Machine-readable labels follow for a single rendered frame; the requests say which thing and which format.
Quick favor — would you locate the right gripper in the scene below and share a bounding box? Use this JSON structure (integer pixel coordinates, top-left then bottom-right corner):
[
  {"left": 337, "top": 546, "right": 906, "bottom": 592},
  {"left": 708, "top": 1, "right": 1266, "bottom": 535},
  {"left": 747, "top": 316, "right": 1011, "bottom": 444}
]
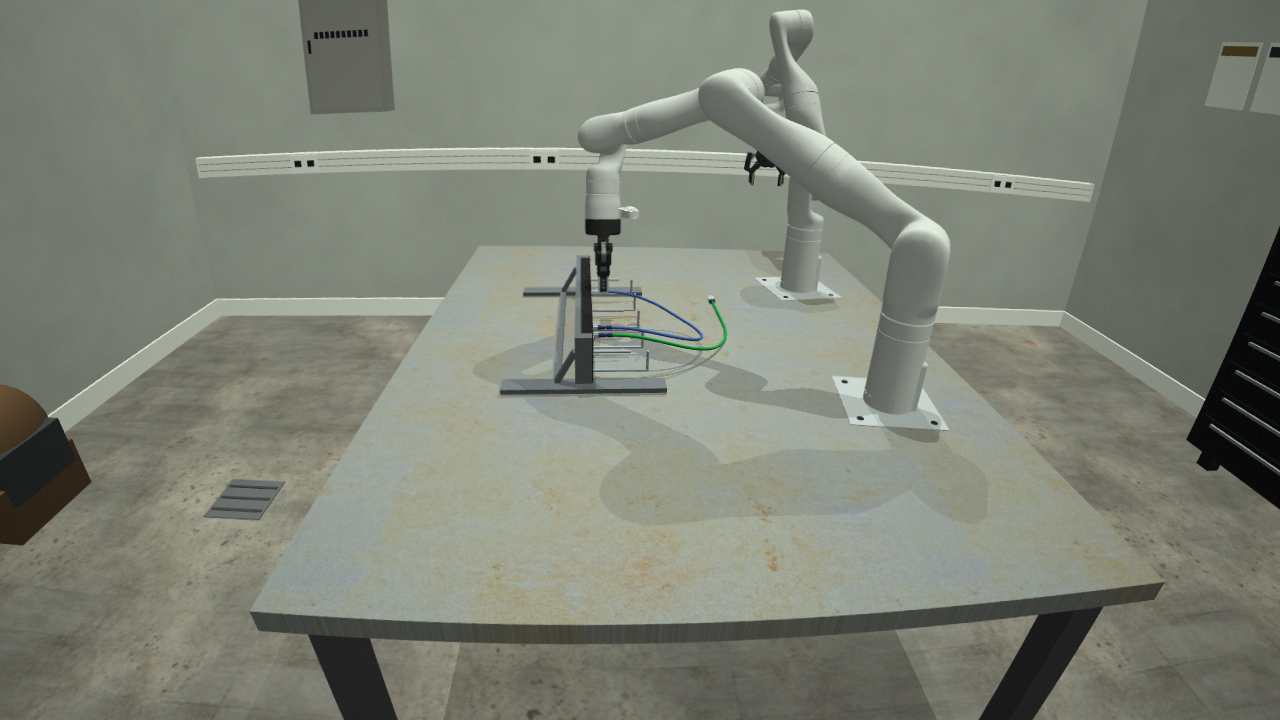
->
[{"left": 744, "top": 151, "right": 786, "bottom": 186}]

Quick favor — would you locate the black network patch panel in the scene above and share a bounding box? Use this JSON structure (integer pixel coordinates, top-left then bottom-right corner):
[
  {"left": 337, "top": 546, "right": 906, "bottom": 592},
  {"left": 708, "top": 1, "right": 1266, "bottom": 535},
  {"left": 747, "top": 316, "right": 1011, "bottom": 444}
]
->
[{"left": 500, "top": 255, "right": 667, "bottom": 395}]

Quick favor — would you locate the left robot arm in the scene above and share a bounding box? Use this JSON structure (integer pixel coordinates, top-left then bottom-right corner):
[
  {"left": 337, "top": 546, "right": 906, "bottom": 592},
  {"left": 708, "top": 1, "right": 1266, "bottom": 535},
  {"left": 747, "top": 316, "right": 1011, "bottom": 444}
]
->
[{"left": 579, "top": 68, "right": 951, "bottom": 415}]

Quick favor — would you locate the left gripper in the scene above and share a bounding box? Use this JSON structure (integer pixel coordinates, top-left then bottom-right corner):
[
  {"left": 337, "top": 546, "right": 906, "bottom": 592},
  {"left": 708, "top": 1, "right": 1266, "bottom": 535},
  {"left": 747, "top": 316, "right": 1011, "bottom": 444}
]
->
[{"left": 585, "top": 219, "right": 621, "bottom": 295}]

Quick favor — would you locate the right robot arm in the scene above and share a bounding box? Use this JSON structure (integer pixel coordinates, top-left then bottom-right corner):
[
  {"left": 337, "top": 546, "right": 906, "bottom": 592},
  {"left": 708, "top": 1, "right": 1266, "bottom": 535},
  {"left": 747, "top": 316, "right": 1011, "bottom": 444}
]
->
[{"left": 760, "top": 10, "right": 826, "bottom": 293}]

